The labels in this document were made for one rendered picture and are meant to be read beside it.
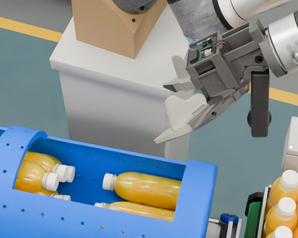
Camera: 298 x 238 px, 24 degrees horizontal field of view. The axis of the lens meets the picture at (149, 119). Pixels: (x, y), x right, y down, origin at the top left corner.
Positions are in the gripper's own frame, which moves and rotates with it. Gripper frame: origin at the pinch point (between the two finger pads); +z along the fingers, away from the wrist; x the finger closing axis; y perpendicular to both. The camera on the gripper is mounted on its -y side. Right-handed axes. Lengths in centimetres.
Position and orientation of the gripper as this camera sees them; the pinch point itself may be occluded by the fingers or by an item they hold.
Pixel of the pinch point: (160, 116)
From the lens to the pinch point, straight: 103.6
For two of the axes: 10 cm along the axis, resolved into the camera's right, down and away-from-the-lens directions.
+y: -5.2, -7.3, -4.4
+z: -8.5, 3.8, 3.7
